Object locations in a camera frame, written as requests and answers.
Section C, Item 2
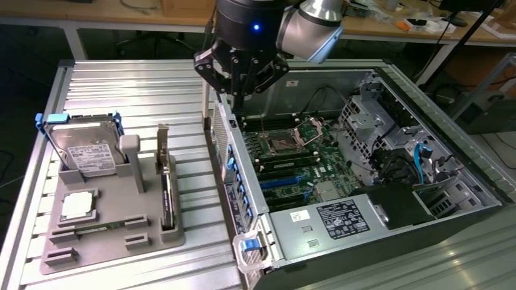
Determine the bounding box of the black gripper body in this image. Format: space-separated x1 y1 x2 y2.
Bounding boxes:
211 0 299 60

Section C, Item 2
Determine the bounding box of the graphics card with black fan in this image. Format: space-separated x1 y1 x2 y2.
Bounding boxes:
155 123 179 231

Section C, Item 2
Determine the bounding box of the black office chair base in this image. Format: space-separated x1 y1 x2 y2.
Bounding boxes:
115 30 195 60

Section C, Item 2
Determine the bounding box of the black RAM slot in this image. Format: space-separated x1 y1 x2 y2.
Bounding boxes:
241 114 299 125
243 120 301 131

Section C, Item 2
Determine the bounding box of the metal socket cover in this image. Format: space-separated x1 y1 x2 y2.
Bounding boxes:
291 116 328 143

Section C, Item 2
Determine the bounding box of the CPU socket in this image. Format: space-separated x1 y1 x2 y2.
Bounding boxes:
264 131 301 155

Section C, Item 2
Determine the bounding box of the silver disk bay cage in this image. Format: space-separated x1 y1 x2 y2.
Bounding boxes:
337 77 405 158

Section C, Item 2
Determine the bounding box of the black RAM stick with label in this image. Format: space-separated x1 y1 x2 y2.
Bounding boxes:
260 158 321 173

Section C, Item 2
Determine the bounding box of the green motherboard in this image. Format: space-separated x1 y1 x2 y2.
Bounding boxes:
241 116 367 212

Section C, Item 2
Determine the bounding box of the blue expansion slot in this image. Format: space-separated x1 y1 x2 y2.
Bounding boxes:
259 176 308 190

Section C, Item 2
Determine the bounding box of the silver hard disk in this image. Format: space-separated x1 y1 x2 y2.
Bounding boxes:
48 120 121 178

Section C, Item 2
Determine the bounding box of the blue disk caddy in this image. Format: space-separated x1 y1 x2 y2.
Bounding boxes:
35 111 124 170

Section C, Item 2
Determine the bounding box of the silver chipset heatsink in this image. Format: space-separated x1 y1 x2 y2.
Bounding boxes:
313 182 348 202

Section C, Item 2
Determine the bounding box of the black expansion slot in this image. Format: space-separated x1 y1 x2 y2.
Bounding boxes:
265 193 312 211

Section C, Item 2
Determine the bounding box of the white plastic desk item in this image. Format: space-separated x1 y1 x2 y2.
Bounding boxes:
403 17 457 34

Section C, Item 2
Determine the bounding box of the black tripod leg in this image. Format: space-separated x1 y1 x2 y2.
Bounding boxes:
415 0 507 84

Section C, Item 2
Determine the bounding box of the black monitor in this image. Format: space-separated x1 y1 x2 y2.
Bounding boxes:
437 0 507 27

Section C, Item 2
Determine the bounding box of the grey power supply unit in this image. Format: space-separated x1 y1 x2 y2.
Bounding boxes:
268 193 391 262

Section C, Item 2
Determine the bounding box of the silver CPU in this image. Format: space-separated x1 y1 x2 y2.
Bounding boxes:
60 193 96 217

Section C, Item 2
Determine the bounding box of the dark equipment box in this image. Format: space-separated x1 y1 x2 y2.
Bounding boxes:
463 90 516 135

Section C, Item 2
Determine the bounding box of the green RAM stick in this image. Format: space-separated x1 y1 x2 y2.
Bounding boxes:
75 222 127 233

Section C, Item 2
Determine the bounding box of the grey parts rack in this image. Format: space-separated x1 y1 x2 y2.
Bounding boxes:
37 135 187 275

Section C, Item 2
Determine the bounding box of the open black PC case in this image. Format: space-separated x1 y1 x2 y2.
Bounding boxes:
201 66 509 290

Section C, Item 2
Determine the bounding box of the wooden desk white frame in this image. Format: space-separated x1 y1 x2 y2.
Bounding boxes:
0 0 516 85

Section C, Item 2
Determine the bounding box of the black wire bundle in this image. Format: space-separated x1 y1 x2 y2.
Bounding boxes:
368 146 419 185

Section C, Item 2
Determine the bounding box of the blue disk wire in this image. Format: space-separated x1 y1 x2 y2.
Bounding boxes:
411 141 435 185

